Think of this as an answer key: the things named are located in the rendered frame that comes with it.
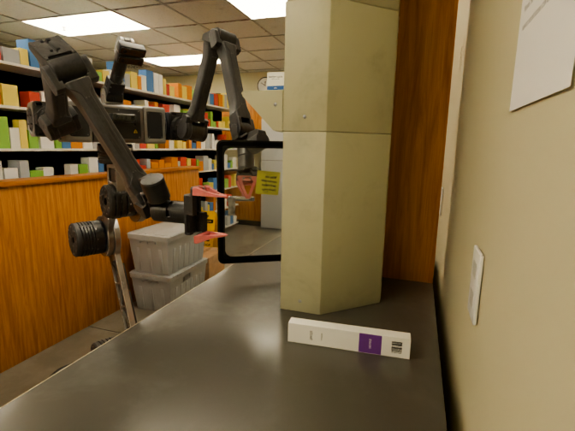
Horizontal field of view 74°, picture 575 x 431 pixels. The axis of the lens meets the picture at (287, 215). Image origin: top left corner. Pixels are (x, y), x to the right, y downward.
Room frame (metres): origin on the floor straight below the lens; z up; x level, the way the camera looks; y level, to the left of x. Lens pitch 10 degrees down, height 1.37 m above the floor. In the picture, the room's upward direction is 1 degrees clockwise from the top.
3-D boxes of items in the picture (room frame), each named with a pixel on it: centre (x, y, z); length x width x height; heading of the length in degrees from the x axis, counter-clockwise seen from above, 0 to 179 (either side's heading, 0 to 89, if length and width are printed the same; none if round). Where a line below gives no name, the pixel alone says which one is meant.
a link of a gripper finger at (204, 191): (0.94, 0.19, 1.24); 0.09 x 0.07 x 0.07; 71
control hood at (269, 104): (1.14, 0.02, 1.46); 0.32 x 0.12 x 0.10; 161
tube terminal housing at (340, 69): (1.09, -0.15, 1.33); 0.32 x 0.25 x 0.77; 161
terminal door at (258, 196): (1.24, 0.08, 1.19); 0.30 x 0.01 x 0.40; 103
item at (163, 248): (3.23, 1.02, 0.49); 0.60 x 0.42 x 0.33; 161
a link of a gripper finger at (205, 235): (0.94, 0.19, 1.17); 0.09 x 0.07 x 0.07; 71
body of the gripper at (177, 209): (0.96, 0.26, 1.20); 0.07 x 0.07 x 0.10; 71
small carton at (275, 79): (1.10, 0.03, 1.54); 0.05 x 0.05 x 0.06; 72
